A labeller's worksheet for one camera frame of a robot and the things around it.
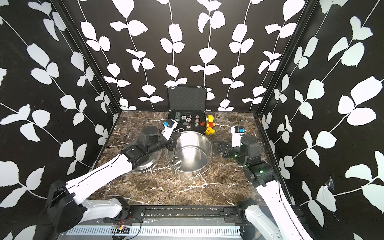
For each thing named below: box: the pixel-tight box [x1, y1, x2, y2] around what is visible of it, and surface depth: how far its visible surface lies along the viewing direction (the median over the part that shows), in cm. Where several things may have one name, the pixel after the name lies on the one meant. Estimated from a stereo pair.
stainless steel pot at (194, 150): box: [165, 131, 213, 182], surface depth 87 cm
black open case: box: [167, 86, 207, 134], surface depth 114 cm
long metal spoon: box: [171, 138, 182, 169], surface depth 87 cm
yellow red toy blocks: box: [206, 115, 216, 135], surface depth 112 cm
